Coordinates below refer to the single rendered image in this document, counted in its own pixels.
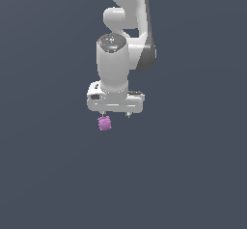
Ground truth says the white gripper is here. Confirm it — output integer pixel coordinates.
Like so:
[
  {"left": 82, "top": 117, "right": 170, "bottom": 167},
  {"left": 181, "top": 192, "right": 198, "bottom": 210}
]
[{"left": 86, "top": 80, "right": 146, "bottom": 119}]

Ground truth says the small purple cube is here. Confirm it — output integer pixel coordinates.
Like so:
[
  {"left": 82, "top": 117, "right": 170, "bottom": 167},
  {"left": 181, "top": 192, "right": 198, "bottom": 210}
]
[{"left": 97, "top": 116, "right": 113, "bottom": 132}]

